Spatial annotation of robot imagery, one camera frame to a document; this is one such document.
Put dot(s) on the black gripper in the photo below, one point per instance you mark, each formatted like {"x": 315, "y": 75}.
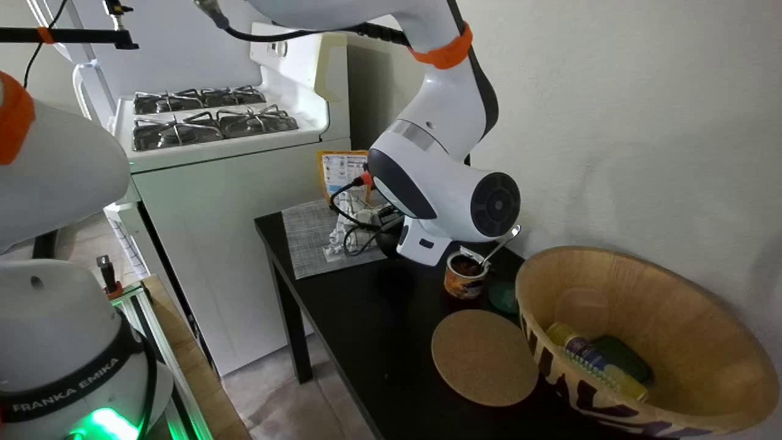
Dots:
{"x": 422, "y": 243}

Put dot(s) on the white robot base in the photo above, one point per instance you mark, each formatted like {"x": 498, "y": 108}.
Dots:
{"x": 73, "y": 368}

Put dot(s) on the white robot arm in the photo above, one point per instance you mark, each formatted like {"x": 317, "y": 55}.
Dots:
{"x": 418, "y": 161}

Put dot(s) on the white checkered cloth bundle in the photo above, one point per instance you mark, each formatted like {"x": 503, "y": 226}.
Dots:
{"x": 363, "y": 229}

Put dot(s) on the printed paper card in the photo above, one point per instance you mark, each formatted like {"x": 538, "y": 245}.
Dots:
{"x": 338, "y": 170}

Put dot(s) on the grey checkered place mat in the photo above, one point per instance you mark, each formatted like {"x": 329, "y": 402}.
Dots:
{"x": 307, "y": 232}

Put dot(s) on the small patterned cup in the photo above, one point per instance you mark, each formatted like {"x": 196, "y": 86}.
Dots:
{"x": 466, "y": 276}

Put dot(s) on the black table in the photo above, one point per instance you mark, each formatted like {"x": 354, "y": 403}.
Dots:
{"x": 376, "y": 324}

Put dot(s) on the white spoon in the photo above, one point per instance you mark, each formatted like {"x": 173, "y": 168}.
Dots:
{"x": 503, "y": 243}

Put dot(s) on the green round object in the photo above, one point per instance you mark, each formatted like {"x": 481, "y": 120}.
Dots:
{"x": 503, "y": 298}

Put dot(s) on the round cork coaster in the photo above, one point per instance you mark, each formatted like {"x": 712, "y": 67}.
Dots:
{"x": 482, "y": 358}

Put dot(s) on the white stove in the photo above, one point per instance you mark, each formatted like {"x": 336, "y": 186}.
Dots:
{"x": 218, "y": 133}

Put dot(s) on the yellow green box in bowl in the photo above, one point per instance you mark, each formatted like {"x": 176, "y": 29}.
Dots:
{"x": 608, "y": 359}

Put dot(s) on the large wooden bowl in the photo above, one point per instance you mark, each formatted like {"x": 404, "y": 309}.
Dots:
{"x": 709, "y": 373}

